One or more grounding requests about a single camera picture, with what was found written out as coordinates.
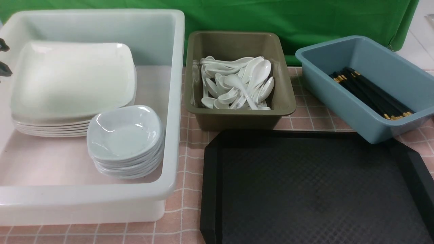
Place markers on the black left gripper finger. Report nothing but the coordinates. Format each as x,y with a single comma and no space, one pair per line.
5,70
3,46

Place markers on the large white square plate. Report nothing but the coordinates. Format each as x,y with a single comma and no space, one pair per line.
40,54

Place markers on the small white dish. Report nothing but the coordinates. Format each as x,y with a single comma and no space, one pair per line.
124,133

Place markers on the white ceramic soup spoon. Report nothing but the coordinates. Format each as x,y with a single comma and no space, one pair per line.
235,81

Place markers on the blue plastic bin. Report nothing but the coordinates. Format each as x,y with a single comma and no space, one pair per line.
395,75

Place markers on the stack of white square plates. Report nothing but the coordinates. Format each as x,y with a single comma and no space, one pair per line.
51,127

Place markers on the stack of small white dishes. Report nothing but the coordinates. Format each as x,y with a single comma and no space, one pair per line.
136,168

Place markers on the olive green plastic bin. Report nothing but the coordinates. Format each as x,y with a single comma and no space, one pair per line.
230,46

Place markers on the pink checkered tablecloth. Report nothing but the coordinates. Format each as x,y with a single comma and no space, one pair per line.
180,223

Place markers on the pile of white soup spoons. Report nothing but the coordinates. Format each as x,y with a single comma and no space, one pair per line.
255,73

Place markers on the black serving tray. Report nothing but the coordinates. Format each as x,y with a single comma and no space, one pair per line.
305,187

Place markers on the green backdrop cloth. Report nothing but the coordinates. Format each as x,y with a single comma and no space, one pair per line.
298,23

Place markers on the bundle of black chopsticks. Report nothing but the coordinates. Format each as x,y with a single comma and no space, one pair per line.
370,94

